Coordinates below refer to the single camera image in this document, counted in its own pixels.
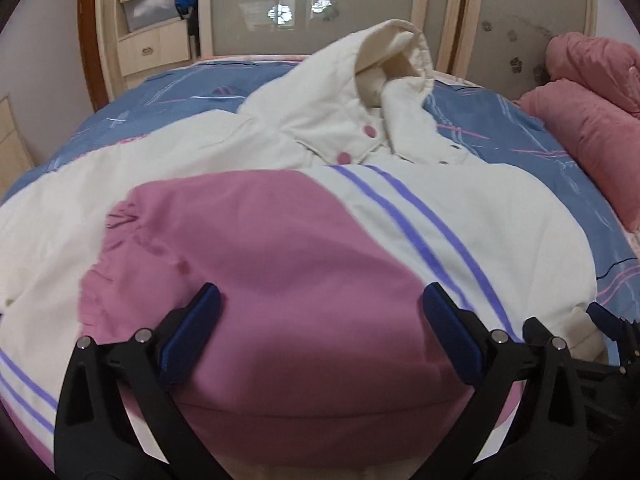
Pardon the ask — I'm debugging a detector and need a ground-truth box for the translucent storage box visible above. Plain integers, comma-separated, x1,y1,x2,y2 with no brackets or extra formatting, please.
122,0,183,33

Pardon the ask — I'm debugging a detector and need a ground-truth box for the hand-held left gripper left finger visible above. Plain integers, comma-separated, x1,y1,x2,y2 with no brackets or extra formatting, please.
52,282,223,480

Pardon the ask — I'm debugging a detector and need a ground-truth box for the blue plaid bed sheet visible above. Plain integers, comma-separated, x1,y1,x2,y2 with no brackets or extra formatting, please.
0,57,640,321

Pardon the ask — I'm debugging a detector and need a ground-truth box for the brown wooden door frame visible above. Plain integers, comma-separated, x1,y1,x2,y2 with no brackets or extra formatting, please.
75,0,108,113

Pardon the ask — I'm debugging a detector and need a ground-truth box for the light wooden cabinet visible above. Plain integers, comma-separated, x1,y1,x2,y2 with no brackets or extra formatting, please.
0,92,36,201

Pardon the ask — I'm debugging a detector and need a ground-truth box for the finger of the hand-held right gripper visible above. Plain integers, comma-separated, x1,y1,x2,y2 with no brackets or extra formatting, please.
586,302,640,361
522,316,555,347

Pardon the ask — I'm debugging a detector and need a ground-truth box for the cream wardrobe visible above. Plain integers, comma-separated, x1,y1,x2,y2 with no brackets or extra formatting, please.
77,0,598,111

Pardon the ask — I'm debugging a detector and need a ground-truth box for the cream and pink hooded jacket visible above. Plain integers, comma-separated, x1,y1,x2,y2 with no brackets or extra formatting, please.
0,19,608,480

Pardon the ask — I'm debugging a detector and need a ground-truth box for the pink rolled quilt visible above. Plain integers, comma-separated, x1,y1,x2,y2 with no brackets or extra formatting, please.
517,31,640,233

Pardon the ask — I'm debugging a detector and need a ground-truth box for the cream wardrobe drawer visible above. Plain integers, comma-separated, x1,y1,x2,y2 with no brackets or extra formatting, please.
120,22,193,78

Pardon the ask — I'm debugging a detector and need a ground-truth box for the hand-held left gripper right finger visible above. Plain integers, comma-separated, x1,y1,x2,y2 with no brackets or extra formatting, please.
421,281,589,480

